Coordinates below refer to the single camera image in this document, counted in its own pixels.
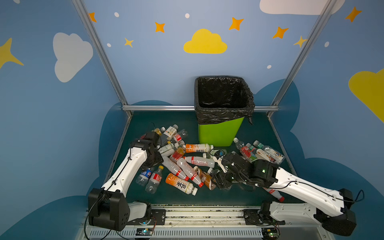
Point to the clear square osmanthus tea bottle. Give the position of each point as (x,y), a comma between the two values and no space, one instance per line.
(167,135)

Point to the green plastic bin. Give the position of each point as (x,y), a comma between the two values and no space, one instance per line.
(220,135)

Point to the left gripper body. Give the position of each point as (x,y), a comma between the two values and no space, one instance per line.
(157,159)

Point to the clear bottle red label right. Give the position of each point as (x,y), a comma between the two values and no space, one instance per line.
(244,150)

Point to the aluminium back frame rail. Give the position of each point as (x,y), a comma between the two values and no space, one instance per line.
(259,109)

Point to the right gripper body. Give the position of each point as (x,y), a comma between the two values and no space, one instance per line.
(227,173)

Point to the clear bottle blue label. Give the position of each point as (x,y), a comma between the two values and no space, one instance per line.
(144,177)

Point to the clear bottle colourful label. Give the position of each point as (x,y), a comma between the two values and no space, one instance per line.
(278,157)

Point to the orange juice bottle back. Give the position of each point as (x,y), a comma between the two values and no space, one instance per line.
(198,148)

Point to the orange juice bottle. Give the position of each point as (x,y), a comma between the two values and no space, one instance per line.
(198,148)
(182,185)

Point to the orange juice bottle front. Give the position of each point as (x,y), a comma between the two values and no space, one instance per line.
(182,185)

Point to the white bottle red cap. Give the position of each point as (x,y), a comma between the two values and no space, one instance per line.
(190,172)
(174,168)
(200,161)

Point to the aluminium right frame post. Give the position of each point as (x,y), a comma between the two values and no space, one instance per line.
(304,52)

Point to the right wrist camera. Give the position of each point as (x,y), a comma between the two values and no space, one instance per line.
(215,157)

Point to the clear bottle green neck band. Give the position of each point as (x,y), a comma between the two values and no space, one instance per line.
(259,154)

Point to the small red yellow tea bottle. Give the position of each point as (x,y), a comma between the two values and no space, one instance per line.
(179,153)

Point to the aluminium left frame post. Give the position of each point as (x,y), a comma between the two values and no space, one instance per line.
(91,30)

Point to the brown coffee bottle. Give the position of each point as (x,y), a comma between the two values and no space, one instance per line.
(205,178)

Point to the clear bottle red label yellow cap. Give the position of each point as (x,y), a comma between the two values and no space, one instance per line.
(181,135)

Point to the clear wide jar bottle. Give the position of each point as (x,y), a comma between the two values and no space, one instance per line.
(169,149)

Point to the black bin liner bag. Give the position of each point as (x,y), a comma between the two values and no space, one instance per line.
(219,99)

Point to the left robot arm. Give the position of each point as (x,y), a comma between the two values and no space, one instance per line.
(108,207)

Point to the clear bottle red label front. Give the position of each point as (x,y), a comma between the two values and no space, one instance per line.
(154,181)

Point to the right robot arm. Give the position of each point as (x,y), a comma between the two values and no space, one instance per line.
(328,208)

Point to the aluminium frame post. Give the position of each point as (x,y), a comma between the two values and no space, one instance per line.
(304,52)
(91,30)

